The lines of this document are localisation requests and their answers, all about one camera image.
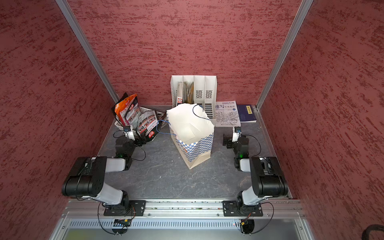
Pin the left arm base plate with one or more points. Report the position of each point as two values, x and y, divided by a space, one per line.
133 208

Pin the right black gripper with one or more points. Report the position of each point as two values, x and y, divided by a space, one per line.
229 141

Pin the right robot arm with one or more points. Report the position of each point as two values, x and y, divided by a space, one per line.
267 179

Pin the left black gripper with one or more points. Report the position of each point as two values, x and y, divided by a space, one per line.
140 143

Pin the white blue checkered paper bag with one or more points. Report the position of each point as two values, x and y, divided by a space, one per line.
192 133

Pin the white file organizer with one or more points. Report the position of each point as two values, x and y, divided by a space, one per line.
205 92

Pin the book in organizer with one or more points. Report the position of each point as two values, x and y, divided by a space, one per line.
180 93

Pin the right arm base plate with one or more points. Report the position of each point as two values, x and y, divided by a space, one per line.
233 209

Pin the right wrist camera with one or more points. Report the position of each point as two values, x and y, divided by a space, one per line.
236 134

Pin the orange condiment packet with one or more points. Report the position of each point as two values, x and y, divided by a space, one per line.
127 112

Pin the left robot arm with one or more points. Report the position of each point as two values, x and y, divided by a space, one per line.
86 180

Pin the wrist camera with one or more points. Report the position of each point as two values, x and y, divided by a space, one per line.
236 134
129 132

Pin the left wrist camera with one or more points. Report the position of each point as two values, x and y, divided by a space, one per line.
129 132

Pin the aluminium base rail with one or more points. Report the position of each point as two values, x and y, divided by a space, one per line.
213 209

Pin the brown folder in organizer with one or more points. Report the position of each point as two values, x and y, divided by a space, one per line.
188 92

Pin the dark blue book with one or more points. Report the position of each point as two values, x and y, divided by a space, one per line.
246 114

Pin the white plastic basket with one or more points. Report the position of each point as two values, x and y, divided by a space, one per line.
149 113

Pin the white illustrated book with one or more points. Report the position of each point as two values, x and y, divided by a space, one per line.
227 114

